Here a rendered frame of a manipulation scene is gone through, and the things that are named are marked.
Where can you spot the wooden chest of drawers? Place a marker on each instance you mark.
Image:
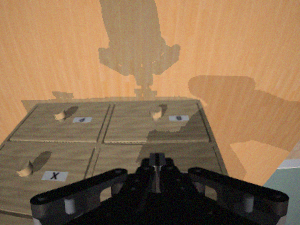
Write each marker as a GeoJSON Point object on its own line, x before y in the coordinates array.
{"type": "Point", "coordinates": [100, 142]}

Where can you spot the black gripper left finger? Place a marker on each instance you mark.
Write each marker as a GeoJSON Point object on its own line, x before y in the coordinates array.
{"type": "Point", "coordinates": [58, 206]}

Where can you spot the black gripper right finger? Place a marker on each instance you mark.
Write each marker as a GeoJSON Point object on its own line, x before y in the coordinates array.
{"type": "Point", "coordinates": [260, 204]}

